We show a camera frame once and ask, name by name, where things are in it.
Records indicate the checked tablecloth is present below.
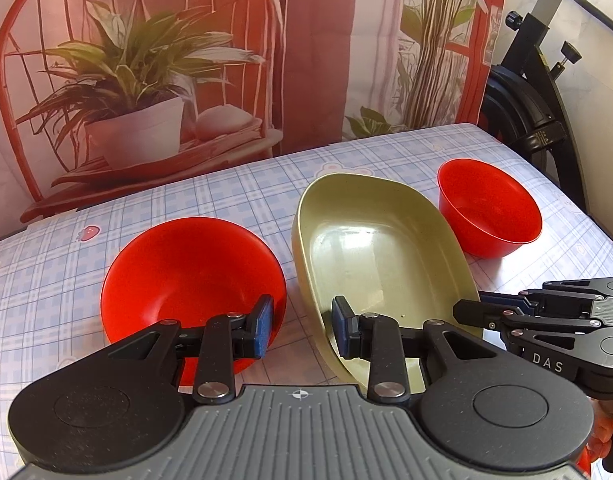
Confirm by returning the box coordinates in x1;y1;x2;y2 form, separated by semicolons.
0;122;613;480

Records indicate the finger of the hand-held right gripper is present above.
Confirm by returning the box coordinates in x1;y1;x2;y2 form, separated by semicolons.
479;278;608;312
453;299;603;357

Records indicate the small red bowl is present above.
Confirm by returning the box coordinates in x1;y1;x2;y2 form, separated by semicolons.
437;158;543;260

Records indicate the plant print backdrop cloth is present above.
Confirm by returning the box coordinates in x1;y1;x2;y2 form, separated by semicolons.
0;0;508;242

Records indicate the black exercise bike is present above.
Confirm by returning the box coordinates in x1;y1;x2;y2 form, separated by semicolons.
479;0;613;256

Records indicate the green oval plate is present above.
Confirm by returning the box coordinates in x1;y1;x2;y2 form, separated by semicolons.
292;172;483;392

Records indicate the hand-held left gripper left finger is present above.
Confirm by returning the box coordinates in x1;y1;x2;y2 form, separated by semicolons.
104;294;276;407

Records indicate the person's right hand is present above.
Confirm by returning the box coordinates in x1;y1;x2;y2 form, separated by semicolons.
585;400;613;466

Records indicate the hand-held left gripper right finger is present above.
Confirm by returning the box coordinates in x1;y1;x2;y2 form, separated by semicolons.
331;295;493;407

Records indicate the large red bowl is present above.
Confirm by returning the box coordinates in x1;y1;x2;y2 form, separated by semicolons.
100;217;288;386

